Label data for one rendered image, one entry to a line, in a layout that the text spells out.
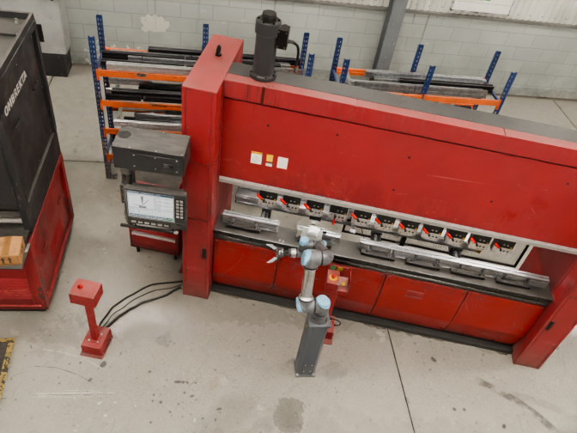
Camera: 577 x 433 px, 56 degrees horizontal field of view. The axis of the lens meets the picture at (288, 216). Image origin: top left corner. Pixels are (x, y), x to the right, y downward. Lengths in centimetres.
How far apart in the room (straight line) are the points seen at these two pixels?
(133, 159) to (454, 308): 310
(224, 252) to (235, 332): 77
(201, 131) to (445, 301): 265
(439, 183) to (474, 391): 206
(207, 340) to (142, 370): 62
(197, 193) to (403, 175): 162
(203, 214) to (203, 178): 39
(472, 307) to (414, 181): 148
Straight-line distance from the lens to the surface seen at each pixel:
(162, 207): 412
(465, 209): 449
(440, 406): 521
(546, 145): 420
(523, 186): 441
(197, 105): 389
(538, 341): 550
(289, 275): 500
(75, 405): 489
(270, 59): 392
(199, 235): 472
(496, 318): 535
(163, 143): 389
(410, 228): 461
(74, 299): 454
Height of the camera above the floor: 427
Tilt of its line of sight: 43 degrees down
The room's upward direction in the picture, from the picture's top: 10 degrees clockwise
